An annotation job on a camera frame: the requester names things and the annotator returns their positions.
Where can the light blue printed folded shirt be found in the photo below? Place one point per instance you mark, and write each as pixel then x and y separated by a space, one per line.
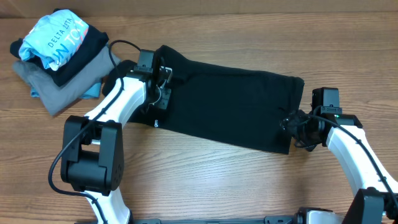
pixel 54 39

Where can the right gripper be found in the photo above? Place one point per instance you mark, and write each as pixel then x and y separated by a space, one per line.
pixel 290 124

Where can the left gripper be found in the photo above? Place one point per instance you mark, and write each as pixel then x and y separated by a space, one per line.
pixel 163 102

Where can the black polo shirt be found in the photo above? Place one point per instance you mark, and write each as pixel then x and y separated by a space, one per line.
pixel 229 105

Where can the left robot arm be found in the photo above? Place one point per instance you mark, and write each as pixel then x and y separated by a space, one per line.
pixel 93 155

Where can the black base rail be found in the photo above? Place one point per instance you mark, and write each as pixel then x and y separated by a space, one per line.
pixel 284 219

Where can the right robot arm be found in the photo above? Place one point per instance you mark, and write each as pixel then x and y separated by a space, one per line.
pixel 373 188

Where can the grey folded shirt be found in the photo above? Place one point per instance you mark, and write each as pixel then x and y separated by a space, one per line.
pixel 56 98

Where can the black folded shirt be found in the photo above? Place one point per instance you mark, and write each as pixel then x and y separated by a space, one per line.
pixel 93 43

